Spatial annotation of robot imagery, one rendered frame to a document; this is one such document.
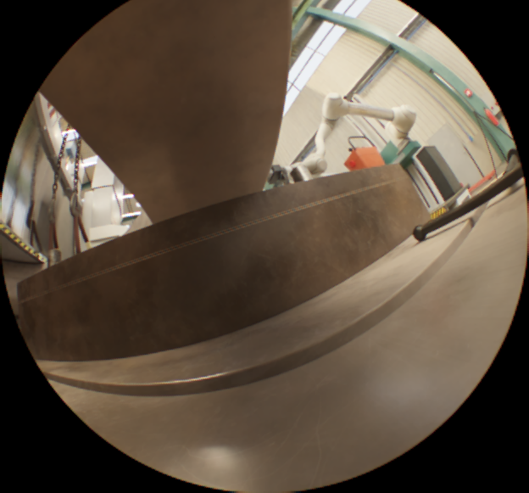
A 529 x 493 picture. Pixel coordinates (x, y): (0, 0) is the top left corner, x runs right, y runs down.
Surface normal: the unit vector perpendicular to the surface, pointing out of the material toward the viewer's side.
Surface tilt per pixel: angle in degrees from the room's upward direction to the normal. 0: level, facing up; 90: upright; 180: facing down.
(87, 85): 180
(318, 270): 90
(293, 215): 90
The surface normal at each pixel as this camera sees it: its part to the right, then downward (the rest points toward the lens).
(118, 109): 0.37, 0.88
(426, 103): -0.82, 0.16
